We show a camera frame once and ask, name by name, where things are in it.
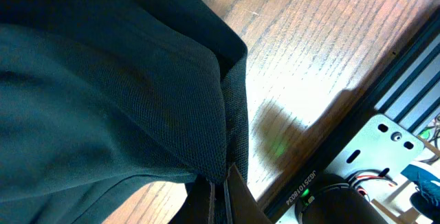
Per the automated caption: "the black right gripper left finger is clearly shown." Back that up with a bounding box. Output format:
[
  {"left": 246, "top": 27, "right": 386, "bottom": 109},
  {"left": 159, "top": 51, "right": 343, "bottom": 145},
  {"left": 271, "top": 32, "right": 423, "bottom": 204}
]
[{"left": 169, "top": 178, "right": 215, "bottom": 224}]

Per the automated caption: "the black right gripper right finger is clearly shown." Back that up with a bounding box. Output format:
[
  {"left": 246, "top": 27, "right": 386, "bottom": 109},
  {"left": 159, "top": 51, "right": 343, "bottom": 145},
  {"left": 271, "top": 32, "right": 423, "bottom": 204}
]
[{"left": 223, "top": 164, "right": 272, "bottom": 224}]

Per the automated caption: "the black t-shirt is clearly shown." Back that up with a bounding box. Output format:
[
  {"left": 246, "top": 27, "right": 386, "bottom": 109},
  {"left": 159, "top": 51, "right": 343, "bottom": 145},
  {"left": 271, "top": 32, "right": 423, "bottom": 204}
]
[{"left": 1, "top": 0, "right": 248, "bottom": 223}]

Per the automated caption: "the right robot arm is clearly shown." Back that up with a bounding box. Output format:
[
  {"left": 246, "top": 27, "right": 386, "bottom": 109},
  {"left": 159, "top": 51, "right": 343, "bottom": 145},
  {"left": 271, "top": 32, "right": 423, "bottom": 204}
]
[{"left": 170, "top": 165, "right": 386, "bottom": 224}]

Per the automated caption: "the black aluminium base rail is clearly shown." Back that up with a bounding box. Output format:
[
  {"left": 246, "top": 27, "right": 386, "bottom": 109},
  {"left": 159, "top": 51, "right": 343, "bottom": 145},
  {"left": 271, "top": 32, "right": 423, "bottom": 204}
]
[{"left": 265, "top": 12, "right": 439, "bottom": 222}]

